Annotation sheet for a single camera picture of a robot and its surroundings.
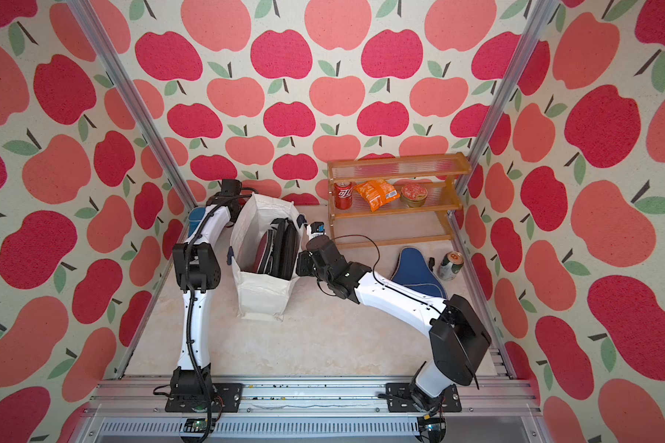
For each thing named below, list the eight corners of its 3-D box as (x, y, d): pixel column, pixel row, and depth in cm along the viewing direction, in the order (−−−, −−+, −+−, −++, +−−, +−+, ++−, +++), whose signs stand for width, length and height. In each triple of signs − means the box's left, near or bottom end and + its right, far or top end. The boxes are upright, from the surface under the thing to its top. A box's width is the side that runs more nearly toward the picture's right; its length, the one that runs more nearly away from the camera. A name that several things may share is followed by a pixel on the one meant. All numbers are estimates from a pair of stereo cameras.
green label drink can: (439, 281, 98) (449, 265, 91) (435, 267, 102) (444, 251, 94) (456, 281, 98) (466, 265, 91) (451, 267, 102) (461, 251, 94)
